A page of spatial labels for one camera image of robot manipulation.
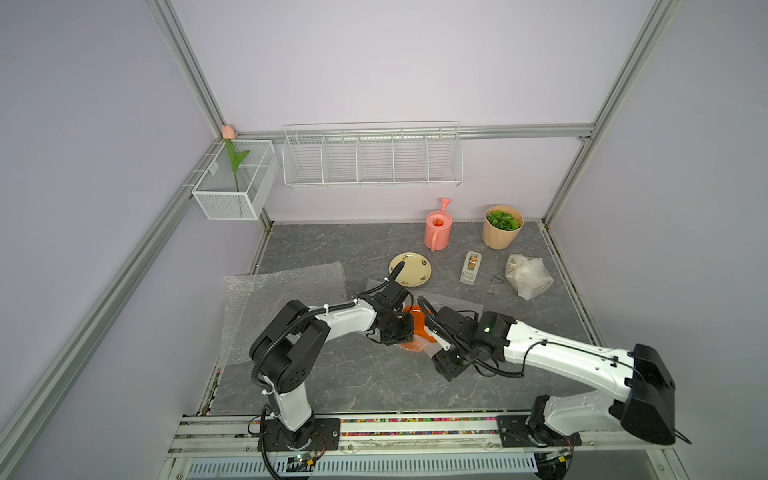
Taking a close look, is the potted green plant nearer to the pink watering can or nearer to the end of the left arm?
the pink watering can

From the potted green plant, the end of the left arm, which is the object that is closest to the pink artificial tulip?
the end of the left arm

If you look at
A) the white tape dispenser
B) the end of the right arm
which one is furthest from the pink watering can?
the end of the right arm

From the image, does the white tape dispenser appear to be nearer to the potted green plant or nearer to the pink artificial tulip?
the potted green plant

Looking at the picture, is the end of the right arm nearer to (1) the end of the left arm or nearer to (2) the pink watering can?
(1) the end of the left arm

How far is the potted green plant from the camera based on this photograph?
106cm

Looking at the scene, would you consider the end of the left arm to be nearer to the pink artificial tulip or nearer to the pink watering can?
the pink watering can

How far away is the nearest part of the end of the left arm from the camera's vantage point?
71 cm

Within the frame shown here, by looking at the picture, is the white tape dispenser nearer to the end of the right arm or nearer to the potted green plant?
the potted green plant

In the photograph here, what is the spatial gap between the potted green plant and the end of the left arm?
46cm
